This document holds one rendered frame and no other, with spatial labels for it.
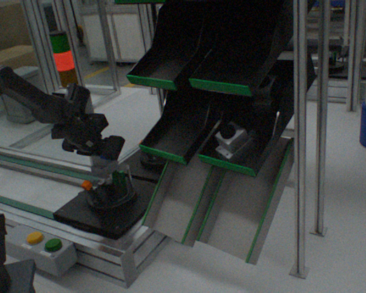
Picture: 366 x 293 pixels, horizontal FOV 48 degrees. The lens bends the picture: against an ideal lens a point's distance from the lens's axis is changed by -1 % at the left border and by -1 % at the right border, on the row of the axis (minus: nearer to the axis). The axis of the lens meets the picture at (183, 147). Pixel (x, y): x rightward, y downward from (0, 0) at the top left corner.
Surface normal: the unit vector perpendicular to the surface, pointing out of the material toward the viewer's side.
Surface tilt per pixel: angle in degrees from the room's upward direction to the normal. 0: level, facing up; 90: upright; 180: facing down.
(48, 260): 90
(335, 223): 0
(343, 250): 0
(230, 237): 45
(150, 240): 90
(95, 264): 90
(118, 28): 90
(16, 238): 0
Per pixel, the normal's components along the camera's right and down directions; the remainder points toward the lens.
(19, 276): -0.12, -0.89
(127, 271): 0.85, 0.14
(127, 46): -0.54, 0.43
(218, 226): -0.54, -0.35
